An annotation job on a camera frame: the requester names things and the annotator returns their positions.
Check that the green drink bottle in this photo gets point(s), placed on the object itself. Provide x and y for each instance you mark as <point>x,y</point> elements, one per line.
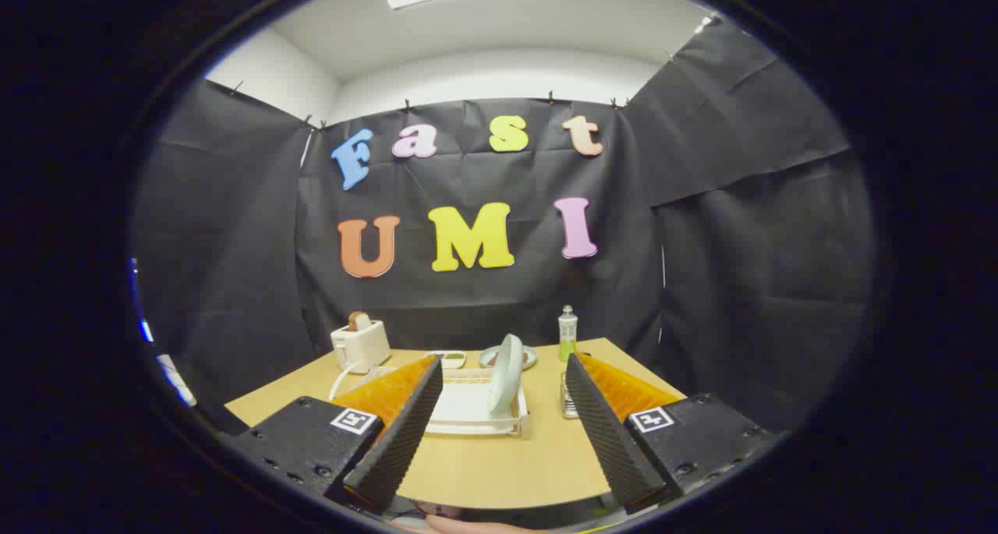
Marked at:
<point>568,335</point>

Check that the black backdrop cloth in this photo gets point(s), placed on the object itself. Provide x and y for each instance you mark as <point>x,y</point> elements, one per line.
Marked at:
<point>468,300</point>

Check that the white toaster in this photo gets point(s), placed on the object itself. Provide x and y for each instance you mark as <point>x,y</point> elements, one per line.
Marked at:
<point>362,347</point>

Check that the brown bread slice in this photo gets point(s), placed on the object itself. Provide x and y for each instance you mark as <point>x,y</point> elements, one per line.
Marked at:
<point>359,320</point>

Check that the white divided sauce dish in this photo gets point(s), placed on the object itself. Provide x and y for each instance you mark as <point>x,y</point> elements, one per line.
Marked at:
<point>454,359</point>

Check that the white printed sheet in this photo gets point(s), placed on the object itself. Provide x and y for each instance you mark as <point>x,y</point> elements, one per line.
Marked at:
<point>176,380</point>

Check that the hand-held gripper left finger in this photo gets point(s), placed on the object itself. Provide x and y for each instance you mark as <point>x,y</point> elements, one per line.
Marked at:
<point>405,440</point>

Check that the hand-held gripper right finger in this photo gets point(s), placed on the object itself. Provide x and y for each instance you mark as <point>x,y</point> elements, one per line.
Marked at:
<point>608,440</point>

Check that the white drip tray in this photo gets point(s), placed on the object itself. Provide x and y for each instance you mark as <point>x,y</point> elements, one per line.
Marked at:
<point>468,401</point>

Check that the small pale green food plate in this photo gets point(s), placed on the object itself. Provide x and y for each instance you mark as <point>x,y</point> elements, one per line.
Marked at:
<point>530,356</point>

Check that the blue white bright screen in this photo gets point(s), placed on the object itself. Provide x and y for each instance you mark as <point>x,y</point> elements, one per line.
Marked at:
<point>143,327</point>

